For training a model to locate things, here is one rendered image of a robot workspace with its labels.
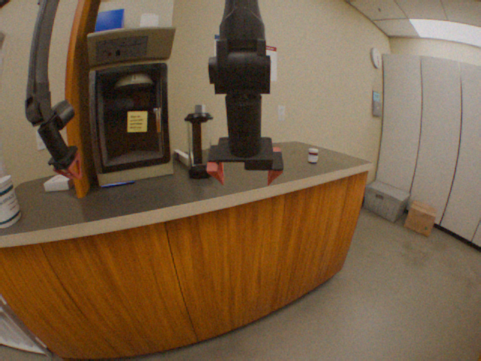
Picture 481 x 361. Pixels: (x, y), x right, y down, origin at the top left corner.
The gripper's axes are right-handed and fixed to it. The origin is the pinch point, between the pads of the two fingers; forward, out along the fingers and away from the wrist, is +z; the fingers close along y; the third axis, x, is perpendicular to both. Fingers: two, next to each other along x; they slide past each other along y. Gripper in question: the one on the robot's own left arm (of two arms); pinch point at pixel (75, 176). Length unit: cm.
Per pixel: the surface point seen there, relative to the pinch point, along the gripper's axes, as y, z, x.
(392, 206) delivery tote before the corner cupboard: -226, 145, -91
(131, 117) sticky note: -7.4, 0.1, -29.6
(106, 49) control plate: -2.2, -27.8, -33.8
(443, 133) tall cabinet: -287, 49, -126
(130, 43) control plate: -10.3, -26.7, -37.7
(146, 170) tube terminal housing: -10.2, 20.3, -22.2
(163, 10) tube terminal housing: -16, -36, -57
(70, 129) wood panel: 8.0, -8.6, -13.2
